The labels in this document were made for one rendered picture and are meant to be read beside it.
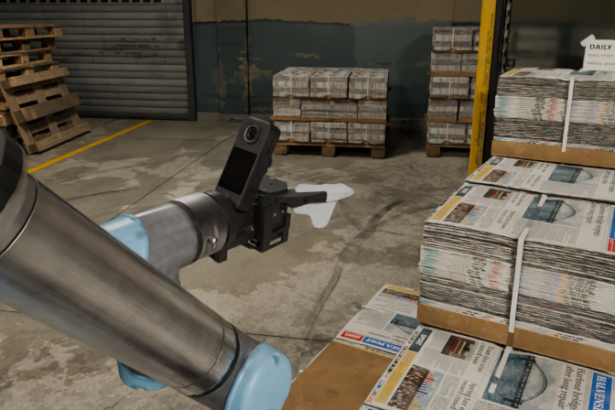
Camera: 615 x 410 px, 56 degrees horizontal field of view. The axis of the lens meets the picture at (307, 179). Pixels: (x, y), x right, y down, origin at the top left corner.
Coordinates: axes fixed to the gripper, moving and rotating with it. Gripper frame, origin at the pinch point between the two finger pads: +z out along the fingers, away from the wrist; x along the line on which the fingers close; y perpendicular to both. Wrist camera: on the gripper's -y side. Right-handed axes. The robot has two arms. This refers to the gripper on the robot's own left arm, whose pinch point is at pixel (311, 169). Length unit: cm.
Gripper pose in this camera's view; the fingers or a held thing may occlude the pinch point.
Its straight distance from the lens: 83.1
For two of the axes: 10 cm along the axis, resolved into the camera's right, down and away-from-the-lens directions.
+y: -1.1, 9.3, 3.6
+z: 6.1, -2.2, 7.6
